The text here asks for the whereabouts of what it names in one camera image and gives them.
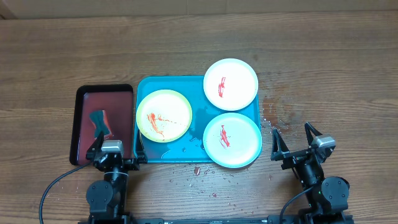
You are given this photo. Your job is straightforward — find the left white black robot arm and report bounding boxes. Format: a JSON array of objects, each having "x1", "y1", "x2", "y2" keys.
[{"x1": 86, "y1": 131, "x2": 148, "y2": 224}]

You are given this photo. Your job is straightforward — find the green orange scrub sponge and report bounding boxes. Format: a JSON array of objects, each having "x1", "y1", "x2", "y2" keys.
[{"x1": 89, "y1": 110, "x2": 113, "y2": 139}]

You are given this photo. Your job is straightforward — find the yellow-green plastic plate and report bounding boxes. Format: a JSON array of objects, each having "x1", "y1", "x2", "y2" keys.
[{"x1": 136, "y1": 90, "x2": 193, "y2": 143}]

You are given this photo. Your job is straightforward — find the teal plastic tray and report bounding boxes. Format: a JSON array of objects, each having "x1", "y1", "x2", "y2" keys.
[{"x1": 133, "y1": 75, "x2": 262, "y2": 164}]

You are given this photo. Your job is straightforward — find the light blue plastic plate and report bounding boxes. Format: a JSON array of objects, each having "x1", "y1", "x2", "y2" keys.
[{"x1": 203, "y1": 113, "x2": 262, "y2": 169}]

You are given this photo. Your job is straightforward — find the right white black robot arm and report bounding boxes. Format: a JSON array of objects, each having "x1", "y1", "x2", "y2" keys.
[{"x1": 267, "y1": 123, "x2": 354, "y2": 223}]

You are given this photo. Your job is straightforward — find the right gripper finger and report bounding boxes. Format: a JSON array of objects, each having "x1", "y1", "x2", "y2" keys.
[
  {"x1": 304, "y1": 122, "x2": 322, "y2": 146},
  {"x1": 271, "y1": 129, "x2": 290, "y2": 161}
]

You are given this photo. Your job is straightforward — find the white pink-rimmed plate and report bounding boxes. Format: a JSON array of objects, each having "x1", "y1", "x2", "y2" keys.
[{"x1": 203, "y1": 58, "x2": 259, "y2": 111}]

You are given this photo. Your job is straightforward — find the black rectangular tray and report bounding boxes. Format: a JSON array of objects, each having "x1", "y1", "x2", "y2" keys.
[{"x1": 69, "y1": 84, "x2": 133, "y2": 166}]

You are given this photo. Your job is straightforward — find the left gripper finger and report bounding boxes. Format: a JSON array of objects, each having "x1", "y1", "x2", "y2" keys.
[
  {"x1": 87, "y1": 131, "x2": 104, "y2": 153},
  {"x1": 135, "y1": 131, "x2": 147, "y2": 164}
]

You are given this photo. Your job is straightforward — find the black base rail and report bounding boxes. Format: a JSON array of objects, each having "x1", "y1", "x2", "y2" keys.
[{"x1": 77, "y1": 214, "x2": 354, "y2": 224}]

